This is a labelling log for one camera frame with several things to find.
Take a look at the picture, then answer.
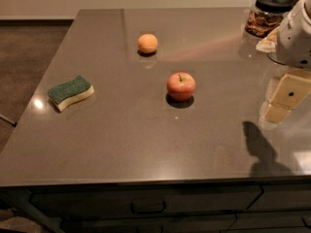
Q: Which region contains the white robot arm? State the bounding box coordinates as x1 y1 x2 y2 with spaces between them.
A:
276 0 311 68

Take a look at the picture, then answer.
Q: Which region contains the red apple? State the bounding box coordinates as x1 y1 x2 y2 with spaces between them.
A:
166 72 196 102

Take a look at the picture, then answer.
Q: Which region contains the orange fruit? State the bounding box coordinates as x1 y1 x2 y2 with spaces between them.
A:
137 34 158 53

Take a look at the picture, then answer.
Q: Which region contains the green and yellow sponge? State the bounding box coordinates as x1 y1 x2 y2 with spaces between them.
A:
47 76 94 112

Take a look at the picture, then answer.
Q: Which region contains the pale snack packet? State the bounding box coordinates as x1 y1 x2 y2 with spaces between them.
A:
256 27 279 53

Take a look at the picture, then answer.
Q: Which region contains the glass jar with black lid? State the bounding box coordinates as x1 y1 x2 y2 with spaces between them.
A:
245 0 294 38

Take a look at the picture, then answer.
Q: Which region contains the right dark drawer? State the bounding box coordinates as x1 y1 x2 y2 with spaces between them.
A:
249 184 311 211

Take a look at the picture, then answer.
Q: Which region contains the dark drawer with handle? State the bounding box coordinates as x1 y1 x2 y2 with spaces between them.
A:
31 185 261 219

